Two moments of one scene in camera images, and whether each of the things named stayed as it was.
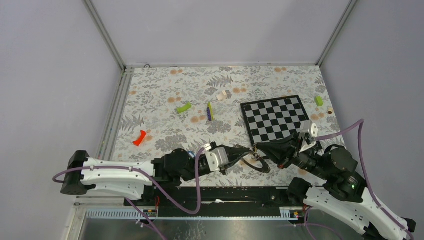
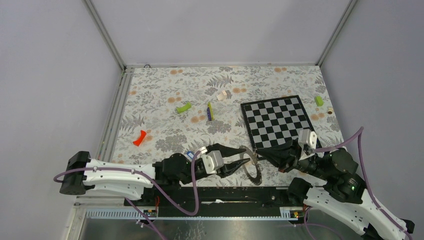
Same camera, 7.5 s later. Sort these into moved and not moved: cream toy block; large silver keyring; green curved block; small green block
Moved: large silver keyring
Not moved: small green block; green curved block; cream toy block
